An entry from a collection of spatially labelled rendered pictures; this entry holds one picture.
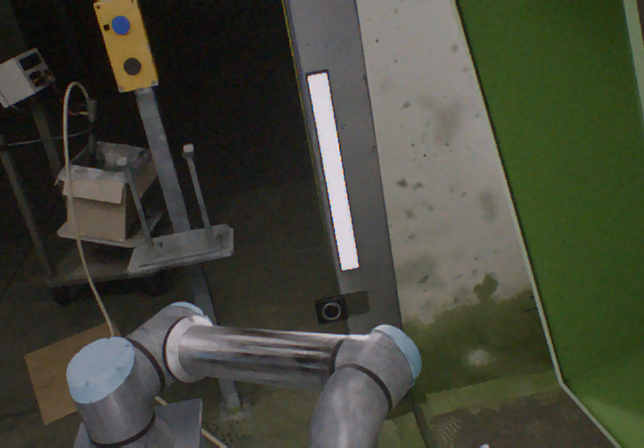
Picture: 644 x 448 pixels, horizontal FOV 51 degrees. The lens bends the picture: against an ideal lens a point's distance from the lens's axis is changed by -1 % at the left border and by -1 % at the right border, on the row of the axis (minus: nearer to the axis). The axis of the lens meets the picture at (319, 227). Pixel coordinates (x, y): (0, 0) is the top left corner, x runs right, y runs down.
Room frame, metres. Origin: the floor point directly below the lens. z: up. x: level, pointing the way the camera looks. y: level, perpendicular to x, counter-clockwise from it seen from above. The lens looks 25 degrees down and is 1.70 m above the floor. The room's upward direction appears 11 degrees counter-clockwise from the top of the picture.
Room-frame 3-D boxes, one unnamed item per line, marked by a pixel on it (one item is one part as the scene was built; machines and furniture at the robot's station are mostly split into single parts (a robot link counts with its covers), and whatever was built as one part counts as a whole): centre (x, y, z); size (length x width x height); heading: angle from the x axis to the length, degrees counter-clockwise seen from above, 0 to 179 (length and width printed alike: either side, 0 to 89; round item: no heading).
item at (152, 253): (1.96, 0.44, 0.95); 0.26 x 0.15 x 0.32; 92
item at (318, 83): (1.90, -0.07, 0.96); 0.06 x 0.02 x 0.63; 92
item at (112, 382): (1.24, 0.51, 0.83); 0.17 x 0.15 x 0.18; 141
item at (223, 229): (1.98, 0.44, 0.78); 0.31 x 0.23 x 0.01; 92
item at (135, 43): (2.07, 0.45, 1.42); 0.12 x 0.06 x 0.26; 92
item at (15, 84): (3.42, 1.17, 0.64); 0.73 x 0.50 x 1.27; 82
